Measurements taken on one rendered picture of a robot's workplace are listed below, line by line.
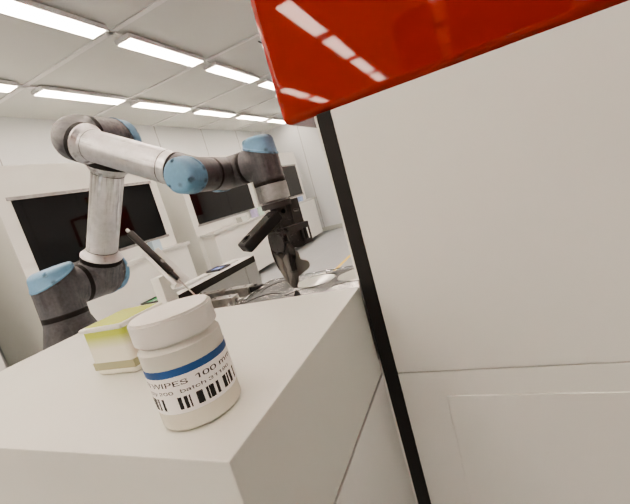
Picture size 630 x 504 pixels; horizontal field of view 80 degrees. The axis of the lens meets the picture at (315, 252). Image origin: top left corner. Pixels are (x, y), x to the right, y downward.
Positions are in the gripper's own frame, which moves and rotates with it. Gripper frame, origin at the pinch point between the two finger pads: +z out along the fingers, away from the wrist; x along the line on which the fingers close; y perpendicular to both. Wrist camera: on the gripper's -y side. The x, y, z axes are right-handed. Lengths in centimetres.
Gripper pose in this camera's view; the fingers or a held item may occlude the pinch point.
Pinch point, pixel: (291, 284)
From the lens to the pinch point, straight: 91.5
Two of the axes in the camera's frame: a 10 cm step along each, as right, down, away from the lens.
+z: 2.7, 9.5, 1.7
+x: -5.6, 0.1, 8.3
